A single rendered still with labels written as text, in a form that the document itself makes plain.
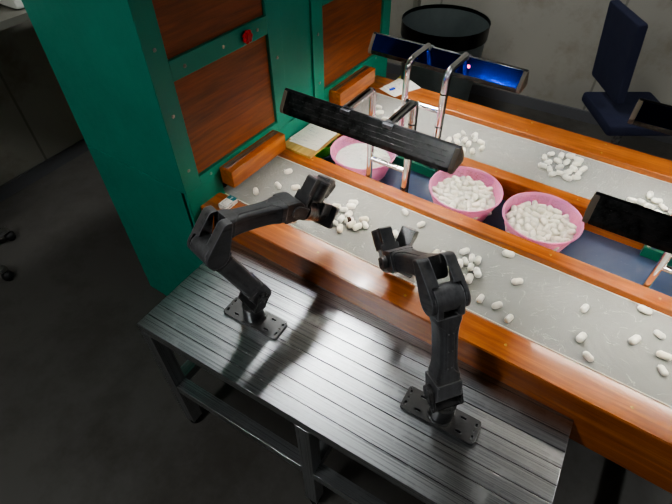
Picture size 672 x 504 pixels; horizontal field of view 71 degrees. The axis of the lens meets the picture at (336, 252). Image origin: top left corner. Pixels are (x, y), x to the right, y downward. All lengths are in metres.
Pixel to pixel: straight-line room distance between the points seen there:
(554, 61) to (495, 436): 3.06
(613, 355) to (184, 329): 1.21
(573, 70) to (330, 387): 3.12
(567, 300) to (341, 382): 0.71
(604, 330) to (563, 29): 2.68
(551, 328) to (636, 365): 0.22
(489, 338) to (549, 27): 2.85
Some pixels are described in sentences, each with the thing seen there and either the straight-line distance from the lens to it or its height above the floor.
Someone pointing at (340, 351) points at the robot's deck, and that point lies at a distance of 1.38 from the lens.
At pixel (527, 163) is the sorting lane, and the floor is 0.74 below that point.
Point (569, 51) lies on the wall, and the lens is 3.89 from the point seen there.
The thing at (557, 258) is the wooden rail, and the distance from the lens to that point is 1.62.
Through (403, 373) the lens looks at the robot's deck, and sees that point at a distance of 1.35.
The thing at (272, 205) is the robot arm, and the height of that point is 1.07.
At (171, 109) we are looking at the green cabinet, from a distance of 1.53.
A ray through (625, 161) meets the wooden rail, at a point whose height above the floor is 0.76.
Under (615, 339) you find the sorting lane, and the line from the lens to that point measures 1.52.
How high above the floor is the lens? 1.84
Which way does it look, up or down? 46 degrees down
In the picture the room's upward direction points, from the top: 1 degrees counter-clockwise
